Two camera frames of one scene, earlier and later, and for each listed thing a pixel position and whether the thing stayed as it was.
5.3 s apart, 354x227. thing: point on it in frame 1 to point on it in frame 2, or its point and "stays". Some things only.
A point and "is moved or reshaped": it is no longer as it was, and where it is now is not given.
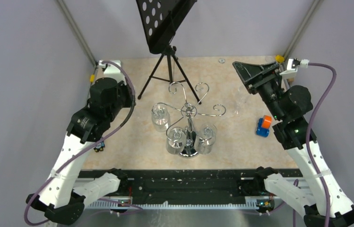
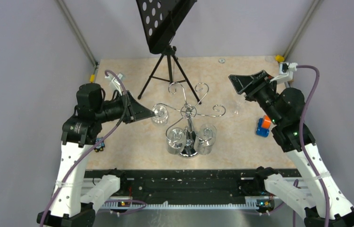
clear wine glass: (160, 117) is moved or reshaped
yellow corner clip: (92, 78) stays
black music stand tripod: (159, 19) stays
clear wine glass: (206, 136) stays
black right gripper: (250, 72) to (242, 83)
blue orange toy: (263, 126) stays
